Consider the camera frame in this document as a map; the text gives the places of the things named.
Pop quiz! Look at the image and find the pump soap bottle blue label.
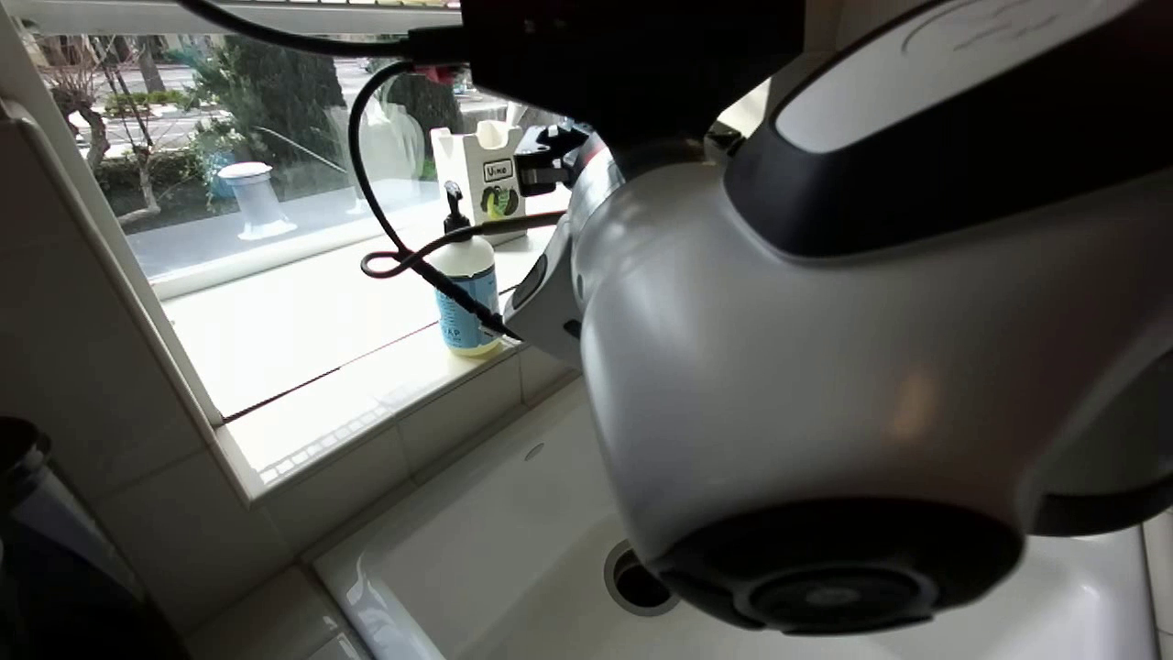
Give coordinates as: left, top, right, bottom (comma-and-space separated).
433, 179, 507, 361

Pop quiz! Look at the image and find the white double basin sink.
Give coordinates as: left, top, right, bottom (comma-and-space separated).
307, 377, 1165, 660

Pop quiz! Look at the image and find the open sink drain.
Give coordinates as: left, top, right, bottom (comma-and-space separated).
601, 535, 681, 616

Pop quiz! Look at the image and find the white ceramic brush holder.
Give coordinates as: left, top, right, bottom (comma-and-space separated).
430, 116, 533, 231

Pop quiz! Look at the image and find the white framed window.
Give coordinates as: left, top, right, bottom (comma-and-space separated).
0, 0, 589, 500

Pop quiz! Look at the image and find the dark container with lid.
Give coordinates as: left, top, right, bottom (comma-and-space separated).
0, 414, 188, 660

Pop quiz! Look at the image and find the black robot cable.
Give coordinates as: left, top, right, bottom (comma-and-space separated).
177, 0, 571, 344

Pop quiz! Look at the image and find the white outdoor pedestal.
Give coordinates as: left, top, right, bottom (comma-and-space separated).
215, 159, 299, 245

